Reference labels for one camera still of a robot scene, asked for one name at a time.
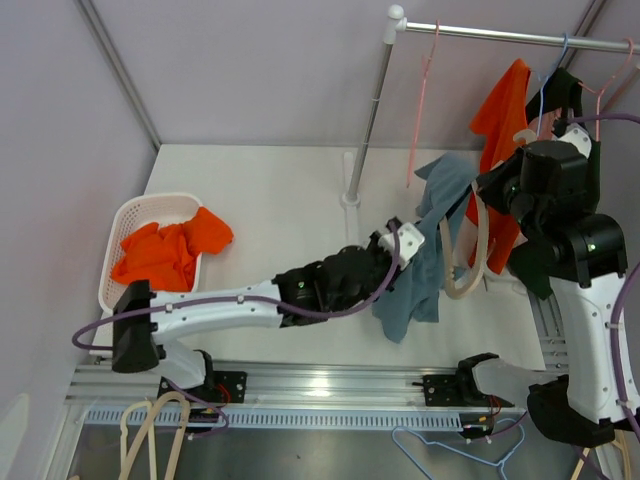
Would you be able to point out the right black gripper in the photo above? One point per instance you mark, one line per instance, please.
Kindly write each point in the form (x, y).
(490, 183)

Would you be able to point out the pink wire hanger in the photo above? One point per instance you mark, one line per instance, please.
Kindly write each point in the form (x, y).
(426, 65)

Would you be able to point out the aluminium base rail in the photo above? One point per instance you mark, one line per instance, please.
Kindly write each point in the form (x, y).
(300, 396)

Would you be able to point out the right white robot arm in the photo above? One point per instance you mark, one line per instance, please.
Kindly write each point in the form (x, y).
(598, 396)

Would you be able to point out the metal clothes rack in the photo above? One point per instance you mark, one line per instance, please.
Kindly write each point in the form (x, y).
(396, 23)

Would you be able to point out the wooden hanger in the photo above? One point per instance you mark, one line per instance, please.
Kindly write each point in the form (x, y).
(465, 262)
(610, 461)

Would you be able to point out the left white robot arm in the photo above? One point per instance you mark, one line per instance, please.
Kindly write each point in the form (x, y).
(149, 326)

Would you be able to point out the wooden hangers bottom left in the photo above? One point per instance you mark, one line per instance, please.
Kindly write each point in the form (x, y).
(146, 434)

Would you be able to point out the blue wire hanger on floor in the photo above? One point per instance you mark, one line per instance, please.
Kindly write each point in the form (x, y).
(499, 465)

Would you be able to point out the orange t shirt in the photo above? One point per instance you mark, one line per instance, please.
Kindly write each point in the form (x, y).
(500, 117)
(167, 256)

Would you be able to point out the blue wire hanger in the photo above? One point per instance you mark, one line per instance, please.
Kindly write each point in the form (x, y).
(499, 465)
(545, 80)

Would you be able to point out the blue grey t shirt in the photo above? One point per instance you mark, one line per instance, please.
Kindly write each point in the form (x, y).
(415, 295)

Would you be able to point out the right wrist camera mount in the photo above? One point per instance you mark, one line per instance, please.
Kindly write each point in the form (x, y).
(574, 134)

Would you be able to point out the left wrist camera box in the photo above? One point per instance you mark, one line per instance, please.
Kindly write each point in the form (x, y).
(409, 240)

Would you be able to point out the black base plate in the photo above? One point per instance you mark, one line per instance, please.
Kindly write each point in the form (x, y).
(449, 390)
(222, 387)

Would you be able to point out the green and pink shirt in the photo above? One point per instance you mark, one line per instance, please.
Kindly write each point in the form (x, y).
(563, 188)

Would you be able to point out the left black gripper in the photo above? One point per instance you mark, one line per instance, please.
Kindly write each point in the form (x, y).
(374, 247)

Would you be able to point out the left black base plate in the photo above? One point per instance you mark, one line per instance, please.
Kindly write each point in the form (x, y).
(222, 387)

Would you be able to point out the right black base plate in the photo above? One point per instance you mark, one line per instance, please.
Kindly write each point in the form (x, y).
(449, 390)

